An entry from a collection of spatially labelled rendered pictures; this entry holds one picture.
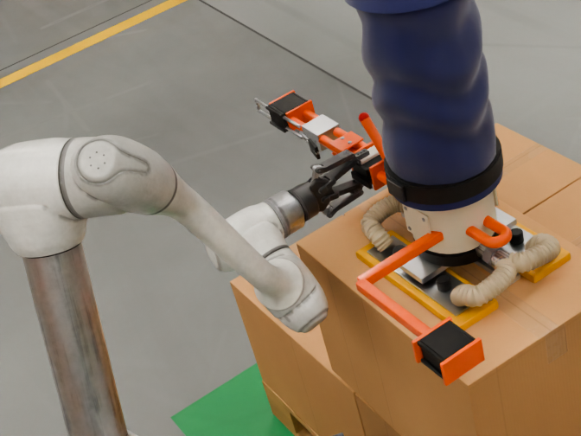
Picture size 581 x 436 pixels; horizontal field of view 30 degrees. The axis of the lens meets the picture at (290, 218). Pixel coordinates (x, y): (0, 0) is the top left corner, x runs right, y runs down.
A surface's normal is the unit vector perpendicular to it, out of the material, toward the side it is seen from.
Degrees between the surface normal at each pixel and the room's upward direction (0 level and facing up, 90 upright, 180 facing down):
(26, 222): 77
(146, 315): 0
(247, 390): 0
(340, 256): 1
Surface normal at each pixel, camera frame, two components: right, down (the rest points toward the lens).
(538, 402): 0.51, 0.41
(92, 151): -0.12, -0.14
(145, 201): 0.52, 0.78
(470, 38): 0.57, 0.14
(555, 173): -0.22, -0.78
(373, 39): -0.79, 0.32
